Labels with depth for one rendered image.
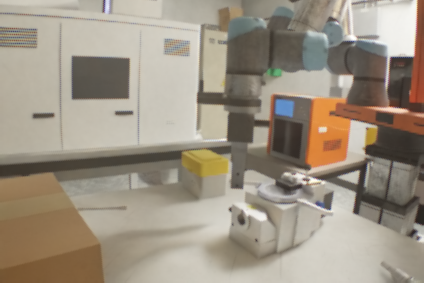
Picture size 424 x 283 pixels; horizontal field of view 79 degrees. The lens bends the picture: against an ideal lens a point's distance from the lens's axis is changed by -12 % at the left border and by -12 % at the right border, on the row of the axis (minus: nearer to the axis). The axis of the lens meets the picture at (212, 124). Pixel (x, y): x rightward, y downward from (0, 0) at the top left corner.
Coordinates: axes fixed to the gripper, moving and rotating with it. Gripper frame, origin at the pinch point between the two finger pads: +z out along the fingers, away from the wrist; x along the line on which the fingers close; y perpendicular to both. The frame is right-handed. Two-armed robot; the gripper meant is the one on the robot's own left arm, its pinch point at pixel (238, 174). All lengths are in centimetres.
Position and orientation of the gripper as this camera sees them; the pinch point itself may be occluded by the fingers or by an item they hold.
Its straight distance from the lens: 60.8
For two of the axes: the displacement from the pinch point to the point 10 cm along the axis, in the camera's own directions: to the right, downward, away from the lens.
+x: 1.3, -1.5, 9.8
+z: -0.4, 9.9, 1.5
